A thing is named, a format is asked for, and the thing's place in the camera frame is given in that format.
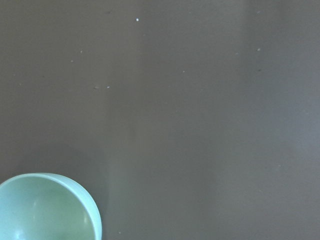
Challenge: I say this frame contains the light green bowl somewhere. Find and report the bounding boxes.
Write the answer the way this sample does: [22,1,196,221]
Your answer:
[0,172,103,240]

